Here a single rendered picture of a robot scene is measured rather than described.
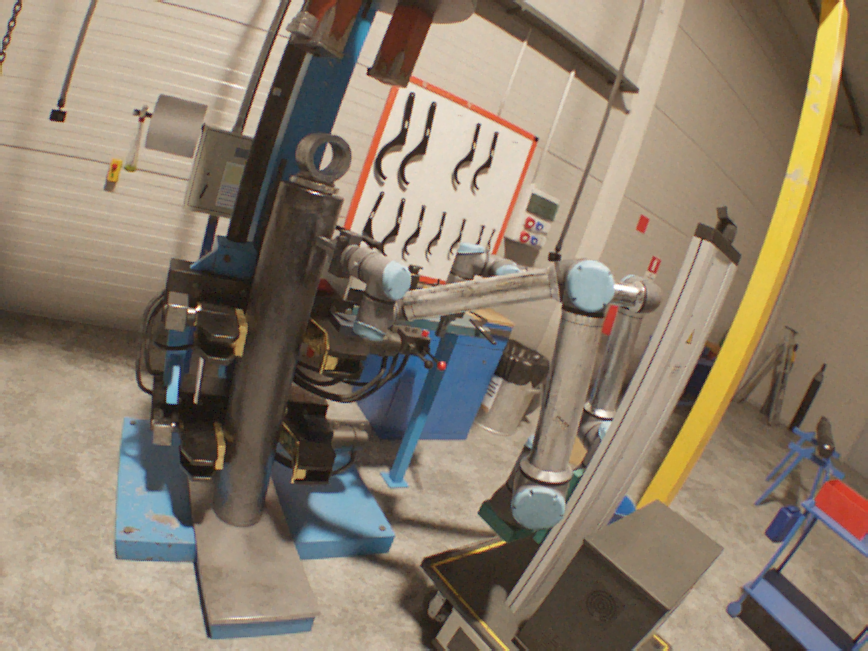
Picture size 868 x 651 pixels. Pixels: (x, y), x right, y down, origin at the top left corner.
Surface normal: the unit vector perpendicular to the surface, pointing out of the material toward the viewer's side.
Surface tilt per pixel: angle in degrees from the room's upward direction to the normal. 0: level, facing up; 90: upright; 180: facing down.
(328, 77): 90
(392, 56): 90
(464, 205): 90
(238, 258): 90
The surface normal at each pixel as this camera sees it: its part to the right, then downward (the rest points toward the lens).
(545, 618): -0.76, -0.09
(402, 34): -0.42, 0.11
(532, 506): -0.22, 0.28
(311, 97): 0.47, 0.40
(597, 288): -0.19, 0.07
